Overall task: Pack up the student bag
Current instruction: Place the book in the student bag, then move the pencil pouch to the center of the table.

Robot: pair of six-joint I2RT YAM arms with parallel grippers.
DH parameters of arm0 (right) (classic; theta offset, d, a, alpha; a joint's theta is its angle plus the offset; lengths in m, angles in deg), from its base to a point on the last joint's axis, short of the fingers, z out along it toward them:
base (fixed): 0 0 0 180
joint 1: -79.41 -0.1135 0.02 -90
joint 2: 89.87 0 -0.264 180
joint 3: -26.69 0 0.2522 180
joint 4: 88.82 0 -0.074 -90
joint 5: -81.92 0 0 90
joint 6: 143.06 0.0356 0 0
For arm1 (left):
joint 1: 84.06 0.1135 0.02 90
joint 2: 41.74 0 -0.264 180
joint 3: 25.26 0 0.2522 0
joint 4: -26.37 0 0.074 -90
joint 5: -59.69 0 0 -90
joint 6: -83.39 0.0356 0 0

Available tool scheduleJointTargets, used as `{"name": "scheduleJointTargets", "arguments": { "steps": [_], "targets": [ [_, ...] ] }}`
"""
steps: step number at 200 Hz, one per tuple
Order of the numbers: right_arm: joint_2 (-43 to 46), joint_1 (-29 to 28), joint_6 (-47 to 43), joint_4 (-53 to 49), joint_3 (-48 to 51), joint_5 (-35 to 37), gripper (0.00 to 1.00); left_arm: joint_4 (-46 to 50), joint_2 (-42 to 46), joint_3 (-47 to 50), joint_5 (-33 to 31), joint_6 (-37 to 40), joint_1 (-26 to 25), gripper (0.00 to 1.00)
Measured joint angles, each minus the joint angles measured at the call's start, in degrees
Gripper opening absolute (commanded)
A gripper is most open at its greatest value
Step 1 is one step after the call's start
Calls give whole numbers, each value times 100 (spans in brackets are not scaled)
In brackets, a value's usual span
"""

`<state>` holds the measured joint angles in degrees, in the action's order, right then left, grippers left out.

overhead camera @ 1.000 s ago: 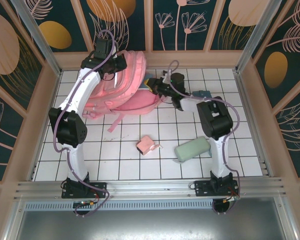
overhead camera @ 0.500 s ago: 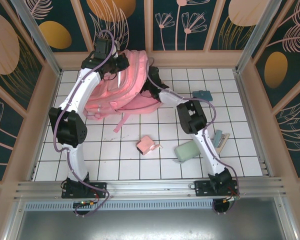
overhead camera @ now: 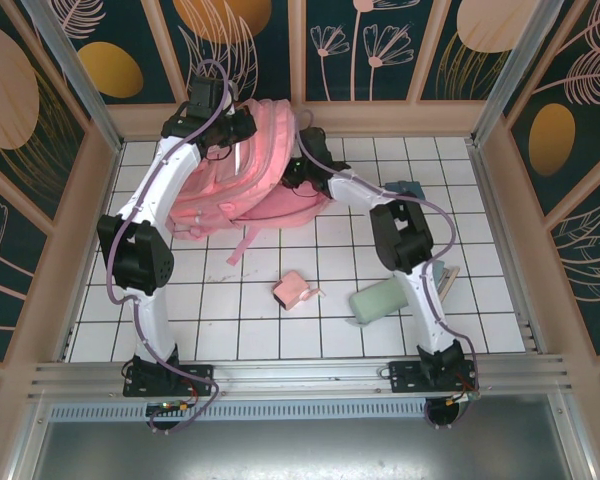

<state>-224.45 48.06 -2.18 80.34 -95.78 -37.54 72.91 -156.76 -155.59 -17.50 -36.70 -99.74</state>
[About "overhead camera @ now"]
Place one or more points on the grey metal sheet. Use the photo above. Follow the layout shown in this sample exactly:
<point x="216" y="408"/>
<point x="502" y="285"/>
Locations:
<point x="300" y="450"/>

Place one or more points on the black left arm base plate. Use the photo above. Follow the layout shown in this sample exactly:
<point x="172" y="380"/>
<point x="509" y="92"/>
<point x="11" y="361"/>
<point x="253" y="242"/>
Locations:
<point x="200" y="375"/>

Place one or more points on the small teal notebook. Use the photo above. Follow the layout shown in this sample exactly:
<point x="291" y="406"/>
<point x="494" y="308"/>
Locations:
<point x="405" y="188"/>

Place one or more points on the pink pencil sharpener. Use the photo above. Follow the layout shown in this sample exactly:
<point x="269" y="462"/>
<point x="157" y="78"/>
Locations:
<point x="290" y="290"/>

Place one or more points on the mint green pencil case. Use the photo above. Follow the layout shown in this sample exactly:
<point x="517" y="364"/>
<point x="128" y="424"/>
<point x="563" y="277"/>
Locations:
<point x="375" y="302"/>

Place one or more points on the pink student backpack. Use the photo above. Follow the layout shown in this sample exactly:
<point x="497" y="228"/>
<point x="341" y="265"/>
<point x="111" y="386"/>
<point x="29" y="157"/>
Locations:
<point x="260" y="165"/>

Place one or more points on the light blue stapler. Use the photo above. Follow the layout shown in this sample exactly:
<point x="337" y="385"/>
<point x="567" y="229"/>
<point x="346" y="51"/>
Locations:
<point x="447" y="280"/>

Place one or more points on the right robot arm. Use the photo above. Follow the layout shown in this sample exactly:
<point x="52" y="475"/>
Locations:
<point x="405" y="235"/>

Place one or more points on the aluminium mounting rail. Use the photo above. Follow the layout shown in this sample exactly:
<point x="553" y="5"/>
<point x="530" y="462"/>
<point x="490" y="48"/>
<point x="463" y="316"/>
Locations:
<point x="300" y="375"/>

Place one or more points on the aluminium side rail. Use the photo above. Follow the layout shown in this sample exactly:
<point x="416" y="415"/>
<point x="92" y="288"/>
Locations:
<point x="489" y="190"/>

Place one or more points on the small circuit board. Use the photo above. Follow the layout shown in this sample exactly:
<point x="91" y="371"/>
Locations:
<point x="169" y="407"/>
<point x="462" y="397"/>

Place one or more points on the aluminium corner post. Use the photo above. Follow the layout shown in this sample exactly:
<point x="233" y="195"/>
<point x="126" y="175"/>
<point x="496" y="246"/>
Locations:
<point x="80" y="85"/>
<point x="515" y="65"/>

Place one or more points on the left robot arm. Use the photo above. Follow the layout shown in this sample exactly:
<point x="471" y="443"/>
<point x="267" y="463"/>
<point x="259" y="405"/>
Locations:
<point x="135" y="255"/>

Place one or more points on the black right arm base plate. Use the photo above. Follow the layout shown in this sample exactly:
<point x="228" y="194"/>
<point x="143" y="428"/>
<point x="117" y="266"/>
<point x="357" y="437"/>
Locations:
<point x="405" y="375"/>

